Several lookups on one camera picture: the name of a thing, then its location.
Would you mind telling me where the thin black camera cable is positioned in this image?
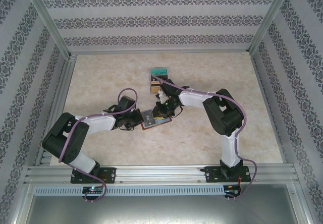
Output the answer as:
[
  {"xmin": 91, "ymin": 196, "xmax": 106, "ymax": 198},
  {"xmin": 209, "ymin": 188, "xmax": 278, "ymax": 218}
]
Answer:
[
  {"xmin": 171, "ymin": 106, "xmax": 184, "ymax": 119},
  {"xmin": 118, "ymin": 124, "xmax": 137, "ymax": 132}
]

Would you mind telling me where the dark grey card white logo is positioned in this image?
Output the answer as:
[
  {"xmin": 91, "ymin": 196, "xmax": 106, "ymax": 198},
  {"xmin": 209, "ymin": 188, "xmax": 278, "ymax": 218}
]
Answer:
[{"xmin": 140, "ymin": 109, "xmax": 156, "ymax": 130}]

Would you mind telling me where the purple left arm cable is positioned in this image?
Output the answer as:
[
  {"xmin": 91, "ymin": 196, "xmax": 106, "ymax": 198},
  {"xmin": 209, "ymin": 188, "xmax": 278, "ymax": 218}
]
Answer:
[{"xmin": 58, "ymin": 88, "xmax": 138, "ymax": 203}]

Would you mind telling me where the aluminium side rail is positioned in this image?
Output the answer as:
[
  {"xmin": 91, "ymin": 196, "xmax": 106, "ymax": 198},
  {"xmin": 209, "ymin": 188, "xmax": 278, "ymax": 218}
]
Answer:
[
  {"xmin": 35, "ymin": 54, "xmax": 78, "ymax": 168},
  {"xmin": 251, "ymin": 54, "xmax": 289, "ymax": 164}
]

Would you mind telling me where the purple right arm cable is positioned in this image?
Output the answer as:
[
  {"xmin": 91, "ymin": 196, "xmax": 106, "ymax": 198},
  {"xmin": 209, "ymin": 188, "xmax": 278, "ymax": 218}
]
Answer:
[{"xmin": 150, "ymin": 73, "xmax": 258, "ymax": 202}]

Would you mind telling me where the small circuit board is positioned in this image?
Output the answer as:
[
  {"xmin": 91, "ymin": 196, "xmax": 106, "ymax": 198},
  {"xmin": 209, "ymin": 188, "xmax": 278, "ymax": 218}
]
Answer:
[
  {"xmin": 224, "ymin": 184, "xmax": 242, "ymax": 197},
  {"xmin": 82, "ymin": 186, "xmax": 104, "ymax": 194}
]

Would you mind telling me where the aluminium frame crossbar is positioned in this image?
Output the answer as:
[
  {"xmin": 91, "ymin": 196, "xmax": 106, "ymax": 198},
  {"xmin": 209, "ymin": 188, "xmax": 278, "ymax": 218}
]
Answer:
[{"xmin": 68, "ymin": 48, "xmax": 252, "ymax": 56}]

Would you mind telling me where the aluminium frame post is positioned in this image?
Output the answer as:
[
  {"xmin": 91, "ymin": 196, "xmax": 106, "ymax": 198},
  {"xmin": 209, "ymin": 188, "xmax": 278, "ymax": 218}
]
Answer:
[
  {"xmin": 248, "ymin": 0, "xmax": 296, "ymax": 55},
  {"xmin": 25, "ymin": 0, "xmax": 71, "ymax": 58}
]

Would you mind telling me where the grey sheet metal panel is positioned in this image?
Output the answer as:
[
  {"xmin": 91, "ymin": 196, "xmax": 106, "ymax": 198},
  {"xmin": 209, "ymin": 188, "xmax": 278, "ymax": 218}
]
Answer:
[{"xmin": 15, "ymin": 195, "xmax": 313, "ymax": 224}]

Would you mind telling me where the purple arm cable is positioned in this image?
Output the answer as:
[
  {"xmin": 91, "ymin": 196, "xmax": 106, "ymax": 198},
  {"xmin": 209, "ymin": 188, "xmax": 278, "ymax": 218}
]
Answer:
[
  {"xmin": 58, "ymin": 88, "xmax": 138, "ymax": 203},
  {"xmin": 150, "ymin": 73, "xmax": 258, "ymax": 202}
]

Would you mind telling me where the slotted grey cable duct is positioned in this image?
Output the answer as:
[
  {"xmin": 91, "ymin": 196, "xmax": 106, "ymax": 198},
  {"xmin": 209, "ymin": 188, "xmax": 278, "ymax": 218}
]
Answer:
[{"xmin": 34, "ymin": 185, "xmax": 226, "ymax": 196}]

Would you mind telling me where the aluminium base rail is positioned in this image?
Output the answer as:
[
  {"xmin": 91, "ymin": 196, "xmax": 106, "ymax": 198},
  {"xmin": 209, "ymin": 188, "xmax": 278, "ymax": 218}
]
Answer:
[{"xmin": 24, "ymin": 163, "xmax": 296, "ymax": 185}]

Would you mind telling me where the black plastic card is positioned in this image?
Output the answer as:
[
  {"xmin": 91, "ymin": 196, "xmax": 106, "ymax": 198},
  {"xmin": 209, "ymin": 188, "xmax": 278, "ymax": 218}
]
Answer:
[{"xmin": 150, "ymin": 73, "xmax": 169, "ymax": 81}]

